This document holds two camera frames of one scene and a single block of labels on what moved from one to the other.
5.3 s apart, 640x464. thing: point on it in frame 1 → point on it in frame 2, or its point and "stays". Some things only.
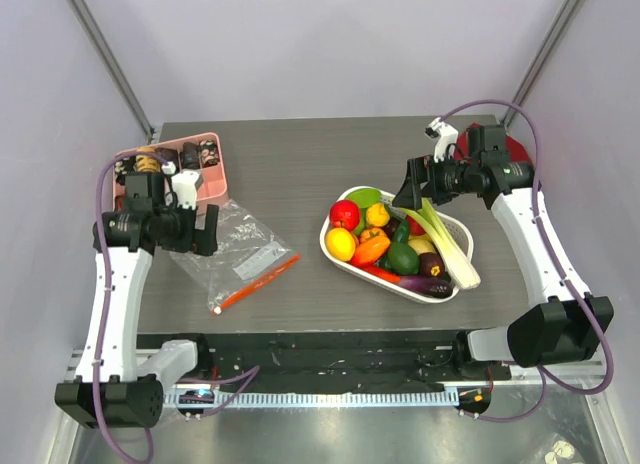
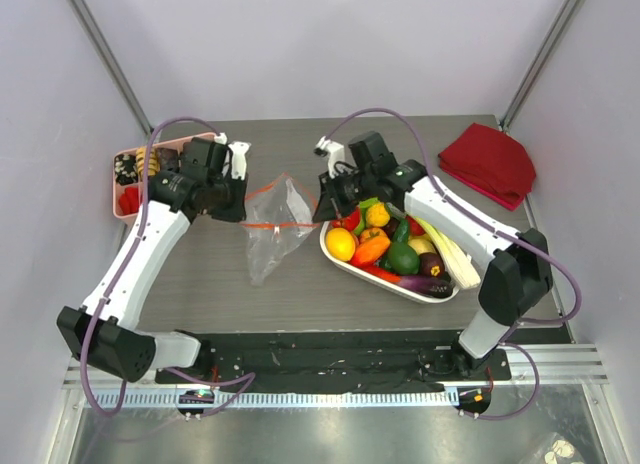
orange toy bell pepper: x=373 y=243 stays
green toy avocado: x=402 y=257 stays
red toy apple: x=344 y=214 stays
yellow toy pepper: x=377 y=215 stays
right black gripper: x=415 y=176 → x=326 y=199
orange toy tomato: x=374 y=238 stays
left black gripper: x=201 y=241 → x=237 y=212
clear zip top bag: x=249 y=257 → x=278 y=218
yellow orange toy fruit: x=340 y=244 stays
